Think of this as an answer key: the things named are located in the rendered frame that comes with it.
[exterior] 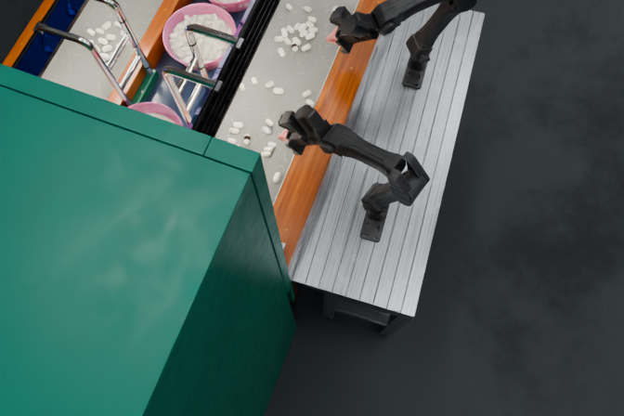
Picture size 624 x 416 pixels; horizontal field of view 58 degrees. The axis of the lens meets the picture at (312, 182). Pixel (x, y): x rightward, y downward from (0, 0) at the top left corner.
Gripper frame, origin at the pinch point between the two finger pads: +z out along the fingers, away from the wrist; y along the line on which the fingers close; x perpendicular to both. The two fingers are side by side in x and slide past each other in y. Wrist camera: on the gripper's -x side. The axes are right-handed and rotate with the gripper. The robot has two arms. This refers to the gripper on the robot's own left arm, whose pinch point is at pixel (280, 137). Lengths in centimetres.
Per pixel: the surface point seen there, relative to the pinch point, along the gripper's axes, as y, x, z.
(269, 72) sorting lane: -27.1, -1.4, 19.6
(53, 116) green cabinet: 47, -76, -54
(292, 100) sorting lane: -19.4, 6.1, 10.8
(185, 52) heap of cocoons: -24, -22, 44
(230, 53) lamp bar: -8.8, -30.6, -3.5
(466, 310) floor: 13, 121, -10
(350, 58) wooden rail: -40.9, 13.2, -1.5
